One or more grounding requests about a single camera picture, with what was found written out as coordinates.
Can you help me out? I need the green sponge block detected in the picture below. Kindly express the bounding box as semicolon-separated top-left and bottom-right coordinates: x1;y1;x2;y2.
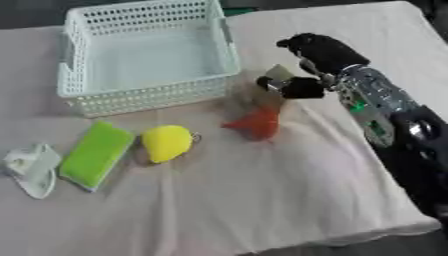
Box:
57;120;137;193

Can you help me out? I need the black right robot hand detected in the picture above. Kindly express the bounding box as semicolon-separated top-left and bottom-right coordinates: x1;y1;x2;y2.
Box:
255;32;373;100

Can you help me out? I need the white plastic holder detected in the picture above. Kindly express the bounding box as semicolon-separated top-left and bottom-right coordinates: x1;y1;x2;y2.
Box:
0;143;63;200

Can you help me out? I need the white perforated plastic basket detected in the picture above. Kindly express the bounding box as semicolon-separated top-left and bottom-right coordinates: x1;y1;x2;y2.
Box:
56;0;244;119

